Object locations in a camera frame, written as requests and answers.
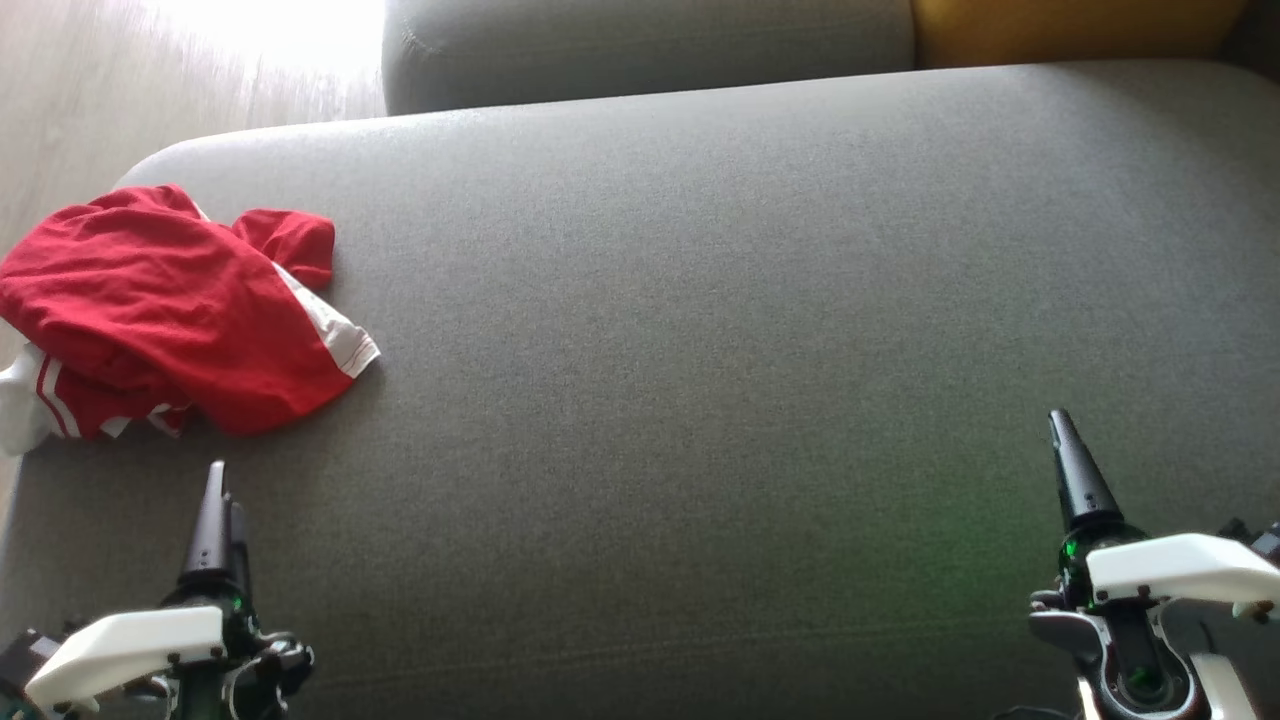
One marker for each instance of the grey sofa seat cushion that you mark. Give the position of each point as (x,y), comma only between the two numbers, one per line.
(640,50)

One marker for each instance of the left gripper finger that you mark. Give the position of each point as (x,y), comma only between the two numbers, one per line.
(241,560)
(208,550)

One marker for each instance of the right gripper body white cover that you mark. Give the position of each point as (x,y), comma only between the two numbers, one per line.
(1180,570)

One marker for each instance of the yellow sofa back cushion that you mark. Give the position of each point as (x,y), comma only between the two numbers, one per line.
(1070,28)

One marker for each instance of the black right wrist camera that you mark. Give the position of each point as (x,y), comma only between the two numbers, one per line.
(1255,540)

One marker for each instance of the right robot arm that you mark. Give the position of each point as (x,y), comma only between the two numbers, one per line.
(1120,660)

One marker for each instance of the red shorts white trim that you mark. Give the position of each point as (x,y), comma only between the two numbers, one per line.
(150,290)

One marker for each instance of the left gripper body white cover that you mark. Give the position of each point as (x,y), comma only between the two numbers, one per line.
(130,645)

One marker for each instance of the grey and yellow sofa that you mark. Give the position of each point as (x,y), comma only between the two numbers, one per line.
(700,350)

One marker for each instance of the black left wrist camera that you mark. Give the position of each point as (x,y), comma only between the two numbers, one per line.
(22,660)

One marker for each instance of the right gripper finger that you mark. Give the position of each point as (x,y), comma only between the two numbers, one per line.
(1082,480)

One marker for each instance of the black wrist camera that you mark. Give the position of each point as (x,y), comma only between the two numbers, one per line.
(22,660)
(1255,540)

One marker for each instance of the red shirt striped white trim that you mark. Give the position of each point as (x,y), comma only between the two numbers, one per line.
(295,240)

